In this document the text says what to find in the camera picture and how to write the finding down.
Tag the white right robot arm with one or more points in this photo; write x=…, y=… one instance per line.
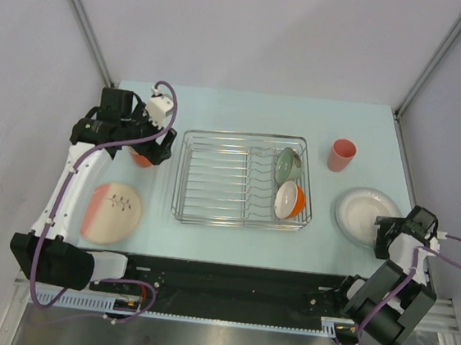
x=392, y=302

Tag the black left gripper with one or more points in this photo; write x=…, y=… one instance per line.
x=157, y=153

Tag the white slotted cable duct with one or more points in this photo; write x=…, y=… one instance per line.
x=98, y=303

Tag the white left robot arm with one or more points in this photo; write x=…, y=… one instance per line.
x=49, y=252

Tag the pink plastic cup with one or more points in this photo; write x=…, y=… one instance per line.
x=342, y=153

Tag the orange bowl white inside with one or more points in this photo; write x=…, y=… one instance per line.
x=290, y=200

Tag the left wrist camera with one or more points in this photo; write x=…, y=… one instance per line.
x=158, y=108

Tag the metal wire dish rack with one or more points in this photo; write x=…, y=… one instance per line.
x=229, y=179

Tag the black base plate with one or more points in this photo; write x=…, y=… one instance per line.
x=242, y=279

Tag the green floral ceramic bowl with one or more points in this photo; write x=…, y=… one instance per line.
x=289, y=166

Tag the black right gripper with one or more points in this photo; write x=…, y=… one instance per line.
x=386, y=223

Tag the white fluted plate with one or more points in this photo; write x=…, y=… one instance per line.
x=356, y=211

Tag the orange mug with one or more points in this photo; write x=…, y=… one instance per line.
x=141, y=161

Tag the pink beige leaf plate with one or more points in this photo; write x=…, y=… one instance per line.
x=113, y=214

